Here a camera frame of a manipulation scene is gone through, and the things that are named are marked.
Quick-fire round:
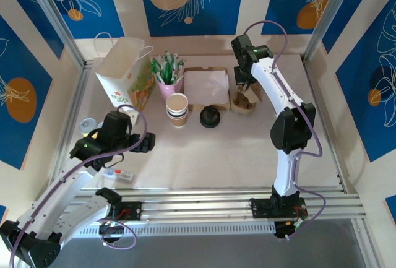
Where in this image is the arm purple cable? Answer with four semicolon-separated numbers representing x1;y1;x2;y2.
9;108;148;268
243;20;327;241

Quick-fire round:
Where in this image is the aluminium side rail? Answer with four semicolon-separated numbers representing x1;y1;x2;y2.
49;60;93;188
302;57;349;193

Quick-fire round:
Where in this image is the slotted grey cable duct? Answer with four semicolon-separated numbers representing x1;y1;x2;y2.
61;221;276;238

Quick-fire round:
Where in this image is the aluminium frame post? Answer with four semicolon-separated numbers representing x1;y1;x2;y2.
17;0;90;69
303;0;359;63

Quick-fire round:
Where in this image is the stack of brown striped cups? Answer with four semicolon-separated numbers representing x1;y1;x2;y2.
165;93;189;128

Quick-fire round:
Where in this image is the green white wrapped straw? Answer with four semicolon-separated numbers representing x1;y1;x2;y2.
176;58;186;82
171;53;179;80
150;57;165;83
162;50;171;80

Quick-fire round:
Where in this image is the clear packet with red label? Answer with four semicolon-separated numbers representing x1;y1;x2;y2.
103;167;137;183

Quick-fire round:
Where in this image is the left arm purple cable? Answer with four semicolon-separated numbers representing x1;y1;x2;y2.
9;108;148;268

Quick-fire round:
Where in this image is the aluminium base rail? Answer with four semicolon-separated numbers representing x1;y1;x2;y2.
71;187;363;219

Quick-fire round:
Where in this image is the white printed paper bag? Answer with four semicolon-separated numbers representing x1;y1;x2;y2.
93;32;157;118

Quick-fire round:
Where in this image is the yellow label creamer cup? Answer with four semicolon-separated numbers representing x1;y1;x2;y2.
79;118;97;136

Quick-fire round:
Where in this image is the brown cardboard napkin box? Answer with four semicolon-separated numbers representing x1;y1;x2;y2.
182;66;232;113

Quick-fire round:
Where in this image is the pink straw holder cup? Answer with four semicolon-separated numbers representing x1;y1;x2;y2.
156;74;186;102

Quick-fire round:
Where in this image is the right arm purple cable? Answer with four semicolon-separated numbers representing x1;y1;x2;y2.
243;20;327;241

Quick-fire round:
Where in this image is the stack of black cup lids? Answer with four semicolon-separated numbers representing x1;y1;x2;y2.
199;105;222;129

